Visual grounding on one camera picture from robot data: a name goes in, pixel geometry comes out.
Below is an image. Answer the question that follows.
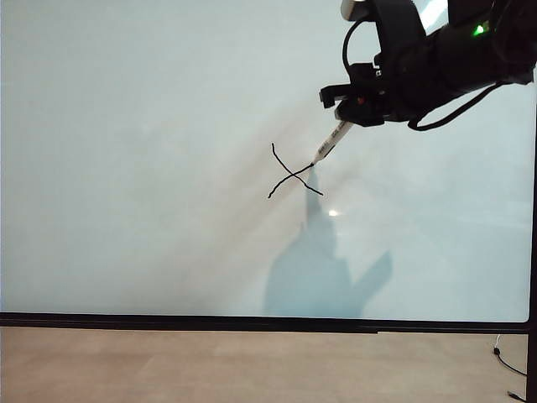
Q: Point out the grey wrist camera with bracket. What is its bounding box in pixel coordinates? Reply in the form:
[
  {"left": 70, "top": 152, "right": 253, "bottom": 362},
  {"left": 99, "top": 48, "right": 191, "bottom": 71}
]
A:
[{"left": 340, "top": 0, "right": 427, "bottom": 55}]

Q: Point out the black camera cable loop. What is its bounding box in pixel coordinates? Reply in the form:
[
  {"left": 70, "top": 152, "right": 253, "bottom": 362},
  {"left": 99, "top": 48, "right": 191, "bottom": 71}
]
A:
[{"left": 341, "top": 18, "right": 378, "bottom": 79}]

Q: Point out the black floor cable white end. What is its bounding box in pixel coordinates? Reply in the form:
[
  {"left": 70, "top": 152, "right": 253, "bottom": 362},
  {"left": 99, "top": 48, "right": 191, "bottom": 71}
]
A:
[{"left": 493, "top": 333, "right": 529, "bottom": 377}]

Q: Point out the white marker pen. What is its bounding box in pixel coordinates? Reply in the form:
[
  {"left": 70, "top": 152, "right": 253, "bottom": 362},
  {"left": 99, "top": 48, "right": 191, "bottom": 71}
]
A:
[{"left": 310, "top": 120, "right": 352, "bottom": 168}]

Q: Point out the black framed whiteboard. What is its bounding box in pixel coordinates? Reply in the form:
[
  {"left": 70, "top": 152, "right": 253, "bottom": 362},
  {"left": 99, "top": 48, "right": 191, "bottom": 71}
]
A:
[{"left": 0, "top": 0, "right": 537, "bottom": 403}]

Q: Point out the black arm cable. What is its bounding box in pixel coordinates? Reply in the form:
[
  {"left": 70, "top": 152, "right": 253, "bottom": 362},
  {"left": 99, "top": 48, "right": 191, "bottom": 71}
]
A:
[{"left": 406, "top": 81, "right": 504, "bottom": 132}]

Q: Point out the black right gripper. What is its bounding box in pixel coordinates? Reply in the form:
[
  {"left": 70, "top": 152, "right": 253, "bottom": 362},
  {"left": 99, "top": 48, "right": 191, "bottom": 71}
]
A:
[{"left": 317, "top": 41, "right": 441, "bottom": 128}]

